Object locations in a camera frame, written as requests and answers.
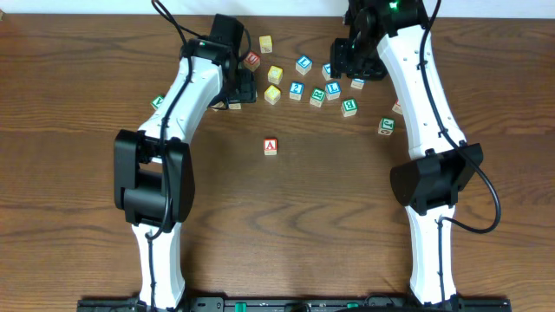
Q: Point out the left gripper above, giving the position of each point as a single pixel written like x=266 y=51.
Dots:
x=249 y=88

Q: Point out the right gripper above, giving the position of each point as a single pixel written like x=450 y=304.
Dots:
x=340 y=63

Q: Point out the blue 2 block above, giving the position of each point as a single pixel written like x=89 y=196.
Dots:
x=296 y=90

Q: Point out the red A block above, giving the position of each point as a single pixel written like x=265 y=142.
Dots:
x=270 y=147

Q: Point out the red I block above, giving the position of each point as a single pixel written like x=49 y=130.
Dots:
x=235 y=106

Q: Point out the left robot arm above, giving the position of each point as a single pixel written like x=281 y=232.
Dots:
x=153 y=171

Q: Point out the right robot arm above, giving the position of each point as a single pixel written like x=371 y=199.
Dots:
x=393 y=39

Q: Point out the blue 5 block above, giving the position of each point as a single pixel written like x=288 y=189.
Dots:
x=357 y=84

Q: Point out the red U block left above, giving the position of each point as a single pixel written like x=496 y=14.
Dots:
x=252 y=61

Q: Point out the red u block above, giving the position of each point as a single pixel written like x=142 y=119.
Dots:
x=397 y=108
x=252 y=61

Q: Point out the yellow S block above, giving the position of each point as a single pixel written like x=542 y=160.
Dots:
x=272 y=94

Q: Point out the yellow C block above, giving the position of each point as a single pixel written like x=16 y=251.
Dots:
x=275 y=75

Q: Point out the blue P block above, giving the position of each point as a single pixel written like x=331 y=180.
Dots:
x=326 y=72

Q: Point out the blue L block lower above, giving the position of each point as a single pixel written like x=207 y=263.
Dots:
x=333 y=90

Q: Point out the blue l block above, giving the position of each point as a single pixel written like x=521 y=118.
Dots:
x=303 y=65
x=333 y=90

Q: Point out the yellow block top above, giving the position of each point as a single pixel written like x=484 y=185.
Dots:
x=266 y=44

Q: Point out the green B block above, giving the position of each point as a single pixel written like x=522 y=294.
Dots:
x=349 y=107

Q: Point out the blue L block upper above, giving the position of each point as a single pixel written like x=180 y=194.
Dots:
x=303 y=65

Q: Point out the green R block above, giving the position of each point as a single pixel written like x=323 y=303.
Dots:
x=317 y=97

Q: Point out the red U block right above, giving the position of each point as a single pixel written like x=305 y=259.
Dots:
x=397 y=108

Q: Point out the green J block right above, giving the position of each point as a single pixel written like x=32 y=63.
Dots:
x=386 y=126

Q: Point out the green V block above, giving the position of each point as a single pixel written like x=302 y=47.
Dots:
x=156 y=102

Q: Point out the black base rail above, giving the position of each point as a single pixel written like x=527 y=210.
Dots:
x=372 y=303

